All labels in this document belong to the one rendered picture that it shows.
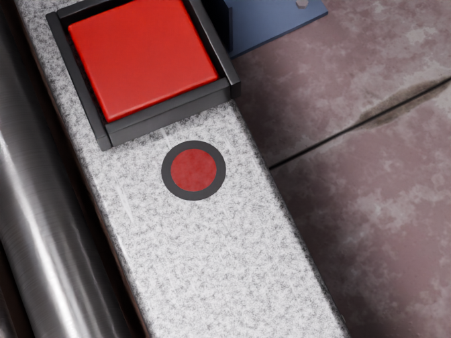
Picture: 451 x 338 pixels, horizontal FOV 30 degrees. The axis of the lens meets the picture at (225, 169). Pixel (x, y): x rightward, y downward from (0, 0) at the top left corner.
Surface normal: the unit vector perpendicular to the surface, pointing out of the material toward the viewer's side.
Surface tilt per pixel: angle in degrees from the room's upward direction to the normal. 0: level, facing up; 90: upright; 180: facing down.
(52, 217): 22
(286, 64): 0
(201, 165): 0
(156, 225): 0
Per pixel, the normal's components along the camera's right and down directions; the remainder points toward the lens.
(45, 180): 0.46, -0.51
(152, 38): -0.02, -0.37
